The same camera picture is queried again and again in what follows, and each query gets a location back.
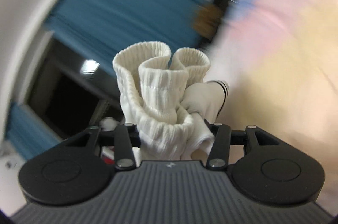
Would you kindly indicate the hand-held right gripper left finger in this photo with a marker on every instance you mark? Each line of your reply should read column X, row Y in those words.
column 122, row 142

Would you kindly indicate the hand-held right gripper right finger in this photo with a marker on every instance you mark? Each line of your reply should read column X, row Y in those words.
column 221, row 144

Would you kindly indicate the white ribbed-cuff garment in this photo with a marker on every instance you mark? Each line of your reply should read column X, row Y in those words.
column 158, row 108

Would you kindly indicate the dark framed window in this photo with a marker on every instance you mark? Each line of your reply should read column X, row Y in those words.
column 66, row 97

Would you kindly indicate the blue curtain beside dresser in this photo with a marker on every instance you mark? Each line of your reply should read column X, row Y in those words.
column 29, row 131

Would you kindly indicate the brown paper bag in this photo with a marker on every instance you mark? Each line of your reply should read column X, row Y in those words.
column 208, row 20

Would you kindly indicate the blue curtain beside sofa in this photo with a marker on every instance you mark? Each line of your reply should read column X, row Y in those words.
column 118, row 7

